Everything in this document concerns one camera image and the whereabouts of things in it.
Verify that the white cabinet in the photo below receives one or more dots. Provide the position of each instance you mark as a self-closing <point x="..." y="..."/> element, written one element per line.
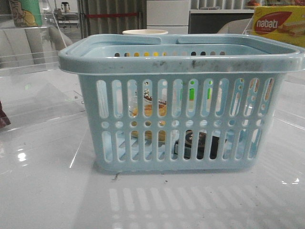
<point x="168" y="15"/>

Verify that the packaged bread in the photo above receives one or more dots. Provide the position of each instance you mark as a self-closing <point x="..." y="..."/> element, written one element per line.
<point x="148" y="111"/>

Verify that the yellow nabati wafer box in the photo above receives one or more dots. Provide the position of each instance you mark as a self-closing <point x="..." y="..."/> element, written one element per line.
<point x="284" y="24"/>

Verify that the black tissue pack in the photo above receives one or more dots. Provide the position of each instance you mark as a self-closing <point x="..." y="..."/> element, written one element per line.
<point x="185" y="141"/>

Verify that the dark red snack packet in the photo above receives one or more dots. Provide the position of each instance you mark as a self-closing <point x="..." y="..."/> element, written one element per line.
<point x="4" y="120"/>

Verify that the clear acrylic display shelf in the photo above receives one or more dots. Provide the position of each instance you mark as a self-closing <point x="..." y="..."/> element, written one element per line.
<point x="32" y="87"/>

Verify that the white paper cup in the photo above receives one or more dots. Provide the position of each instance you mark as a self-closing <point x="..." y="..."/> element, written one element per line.
<point x="144" y="32"/>

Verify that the light blue plastic basket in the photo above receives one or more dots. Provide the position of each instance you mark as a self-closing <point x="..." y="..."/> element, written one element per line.
<point x="219" y="83"/>

